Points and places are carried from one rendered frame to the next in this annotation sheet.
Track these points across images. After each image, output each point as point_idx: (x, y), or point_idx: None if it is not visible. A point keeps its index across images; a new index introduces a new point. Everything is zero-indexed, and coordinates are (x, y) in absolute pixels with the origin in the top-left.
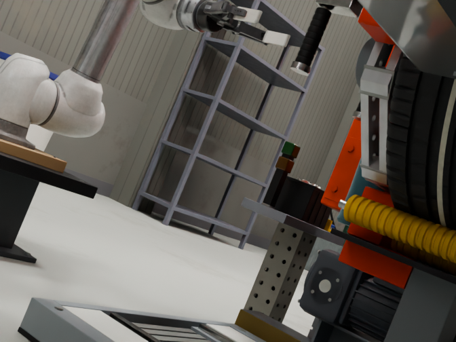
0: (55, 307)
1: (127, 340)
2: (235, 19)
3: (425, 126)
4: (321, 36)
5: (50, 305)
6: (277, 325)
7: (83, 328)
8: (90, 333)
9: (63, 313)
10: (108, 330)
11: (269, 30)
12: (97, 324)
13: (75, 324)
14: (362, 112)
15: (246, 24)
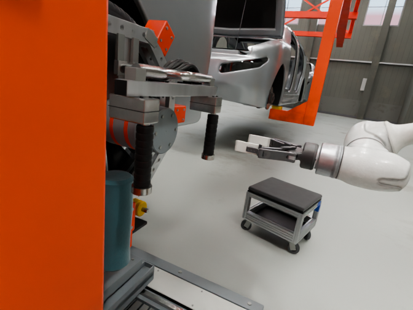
0: (250, 302)
1: (212, 302)
2: (266, 146)
3: None
4: (206, 131)
5: (254, 304)
6: None
7: (229, 292)
8: (224, 290)
9: (244, 301)
10: (224, 306)
11: (259, 144)
12: (232, 308)
13: (233, 293)
14: (162, 158)
15: (278, 147)
